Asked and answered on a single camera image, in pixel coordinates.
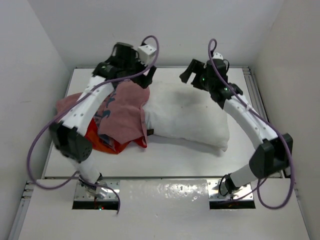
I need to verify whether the aluminium frame rail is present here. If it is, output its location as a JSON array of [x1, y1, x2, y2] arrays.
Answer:
[[242, 67, 295, 180]]

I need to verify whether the red cartoon print pillowcase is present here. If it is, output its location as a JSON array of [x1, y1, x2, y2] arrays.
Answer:
[[55, 79, 155, 155]]

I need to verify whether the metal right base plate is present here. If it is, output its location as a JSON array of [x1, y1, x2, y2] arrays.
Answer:
[[206, 178, 254, 202]]

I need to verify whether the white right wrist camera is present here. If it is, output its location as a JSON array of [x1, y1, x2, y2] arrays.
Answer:
[[203, 51, 224, 69]]

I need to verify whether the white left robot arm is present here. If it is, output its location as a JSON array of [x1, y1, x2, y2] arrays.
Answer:
[[49, 42, 158, 185]]

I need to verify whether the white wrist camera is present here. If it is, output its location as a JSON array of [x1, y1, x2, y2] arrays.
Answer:
[[137, 44, 157, 66], [203, 51, 224, 69]]

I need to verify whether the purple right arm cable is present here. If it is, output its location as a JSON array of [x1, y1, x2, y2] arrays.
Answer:
[[208, 38, 296, 210]]

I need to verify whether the metal base plate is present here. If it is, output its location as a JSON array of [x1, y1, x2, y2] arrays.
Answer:
[[206, 178, 254, 202], [74, 179, 120, 202]]

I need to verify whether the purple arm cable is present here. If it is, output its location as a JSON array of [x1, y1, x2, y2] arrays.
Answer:
[[26, 35, 161, 216], [208, 38, 296, 210]]

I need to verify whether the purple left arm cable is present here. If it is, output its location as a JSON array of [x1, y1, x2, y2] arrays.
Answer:
[[26, 35, 161, 216]]

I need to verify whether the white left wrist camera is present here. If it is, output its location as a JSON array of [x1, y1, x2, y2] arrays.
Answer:
[[137, 44, 157, 66]]

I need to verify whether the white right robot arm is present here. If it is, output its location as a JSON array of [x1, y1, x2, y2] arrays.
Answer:
[[179, 59, 293, 196]]

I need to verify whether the white pillow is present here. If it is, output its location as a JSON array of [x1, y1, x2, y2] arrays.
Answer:
[[143, 82, 230, 152]]

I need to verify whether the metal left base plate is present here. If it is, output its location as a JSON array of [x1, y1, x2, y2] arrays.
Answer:
[[74, 179, 120, 202]]

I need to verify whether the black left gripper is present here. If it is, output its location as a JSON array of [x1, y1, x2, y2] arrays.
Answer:
[[122, 50, 155, 89]]

